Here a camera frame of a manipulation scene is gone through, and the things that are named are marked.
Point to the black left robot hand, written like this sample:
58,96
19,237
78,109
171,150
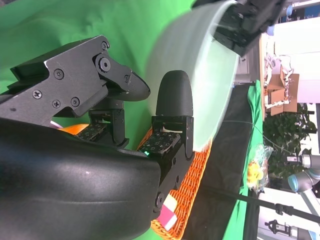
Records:
252,17

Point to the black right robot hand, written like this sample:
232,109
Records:
75,187

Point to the grey-green round bowl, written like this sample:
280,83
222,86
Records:
200,50

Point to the pink striped cake slice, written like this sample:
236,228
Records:
167,217

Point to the orange wicker basket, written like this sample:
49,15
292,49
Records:
192,180

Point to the brown cardboard box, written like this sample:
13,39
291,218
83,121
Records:
277,85

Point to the printed green cloth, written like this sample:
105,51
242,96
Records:
255,107

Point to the green leafy plant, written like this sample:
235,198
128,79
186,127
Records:
282,135

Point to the black backdrop cloth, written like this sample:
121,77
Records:
225,162

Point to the green tablecloth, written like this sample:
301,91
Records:
100,17

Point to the clear bag yellow toys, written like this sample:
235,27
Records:
257,170

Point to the black tripod bar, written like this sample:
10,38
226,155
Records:
250,198

